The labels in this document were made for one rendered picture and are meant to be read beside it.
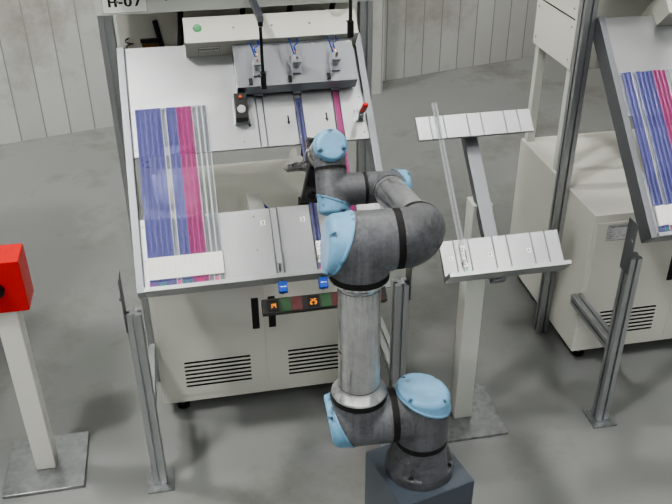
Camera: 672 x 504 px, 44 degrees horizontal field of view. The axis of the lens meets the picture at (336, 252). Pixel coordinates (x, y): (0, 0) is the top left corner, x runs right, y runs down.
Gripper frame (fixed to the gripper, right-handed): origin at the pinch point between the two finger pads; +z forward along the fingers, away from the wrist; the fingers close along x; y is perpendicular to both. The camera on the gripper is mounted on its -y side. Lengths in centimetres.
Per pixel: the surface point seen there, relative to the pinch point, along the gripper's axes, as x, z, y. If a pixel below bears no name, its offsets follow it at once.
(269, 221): 9.2, 6.7, -13.3
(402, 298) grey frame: -31.2, 11.5, -29.8
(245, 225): 15.5, 6.6, -15.2
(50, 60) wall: 127, 260, 85
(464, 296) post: -53, 25, -27
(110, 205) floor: 76, 203, 3
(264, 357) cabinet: 2, 57, -54
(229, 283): 18.0, 1.6, -31.4
